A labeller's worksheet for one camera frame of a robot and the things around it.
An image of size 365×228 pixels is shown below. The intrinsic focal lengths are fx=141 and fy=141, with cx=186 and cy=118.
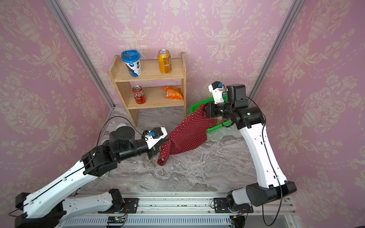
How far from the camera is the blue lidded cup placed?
696 mm

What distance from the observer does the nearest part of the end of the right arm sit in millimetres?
549

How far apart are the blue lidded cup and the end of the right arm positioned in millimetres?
437
